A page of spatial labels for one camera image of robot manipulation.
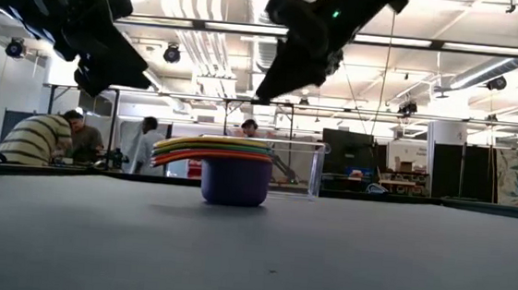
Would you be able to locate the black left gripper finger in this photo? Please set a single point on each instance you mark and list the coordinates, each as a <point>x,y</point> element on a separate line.
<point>117,64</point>
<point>89,80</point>

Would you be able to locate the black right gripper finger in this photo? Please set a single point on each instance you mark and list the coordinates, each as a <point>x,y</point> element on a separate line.
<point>316,71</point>
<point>280,82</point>

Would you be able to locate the green measuring cup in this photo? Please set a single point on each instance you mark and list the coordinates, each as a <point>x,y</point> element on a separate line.
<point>231,147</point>

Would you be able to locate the yellow measuring cup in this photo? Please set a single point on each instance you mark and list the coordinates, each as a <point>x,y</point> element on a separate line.
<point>222,140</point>

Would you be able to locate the orange measuring cup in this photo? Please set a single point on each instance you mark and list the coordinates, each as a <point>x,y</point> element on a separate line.
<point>239,157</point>

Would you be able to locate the purple measuring cup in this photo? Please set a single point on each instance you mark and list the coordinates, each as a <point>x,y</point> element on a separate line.
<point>235,185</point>

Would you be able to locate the clear plastic basket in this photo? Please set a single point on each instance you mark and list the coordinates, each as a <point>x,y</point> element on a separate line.
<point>299,166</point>

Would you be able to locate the white column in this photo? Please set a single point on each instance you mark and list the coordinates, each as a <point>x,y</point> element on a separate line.
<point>61,97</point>
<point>447,141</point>

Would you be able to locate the person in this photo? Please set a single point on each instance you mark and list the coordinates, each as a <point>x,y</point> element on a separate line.
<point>32,141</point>
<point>249,126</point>
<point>86,138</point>
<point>147,148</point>

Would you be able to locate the small black bench device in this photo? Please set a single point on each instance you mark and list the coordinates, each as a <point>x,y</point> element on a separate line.
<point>118,159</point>

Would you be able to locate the dark blue panel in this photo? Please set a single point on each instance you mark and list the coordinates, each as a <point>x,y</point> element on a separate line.
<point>13,121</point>

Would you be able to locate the large black monitor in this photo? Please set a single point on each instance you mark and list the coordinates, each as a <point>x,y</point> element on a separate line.
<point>346,152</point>

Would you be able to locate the blue box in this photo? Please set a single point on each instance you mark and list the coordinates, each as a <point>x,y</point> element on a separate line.
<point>361,173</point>

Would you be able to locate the cardboard box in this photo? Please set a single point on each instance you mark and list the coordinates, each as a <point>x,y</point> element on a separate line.
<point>406,167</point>

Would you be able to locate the wooden background desk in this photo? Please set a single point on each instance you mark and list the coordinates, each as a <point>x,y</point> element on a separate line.
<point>399,186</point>

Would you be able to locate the black partition panel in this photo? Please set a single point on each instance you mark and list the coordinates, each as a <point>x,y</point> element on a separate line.
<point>463,172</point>

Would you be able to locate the silver ventilation duct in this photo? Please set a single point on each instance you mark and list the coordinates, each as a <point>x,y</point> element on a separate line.
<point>256,57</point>

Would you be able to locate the black background metal frame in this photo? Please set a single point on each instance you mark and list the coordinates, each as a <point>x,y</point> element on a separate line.
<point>225,100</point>

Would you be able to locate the black metal rig frame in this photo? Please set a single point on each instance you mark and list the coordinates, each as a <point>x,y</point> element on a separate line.
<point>180,24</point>

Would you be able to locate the floral wall cloth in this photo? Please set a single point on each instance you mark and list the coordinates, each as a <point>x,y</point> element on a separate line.
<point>516,177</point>

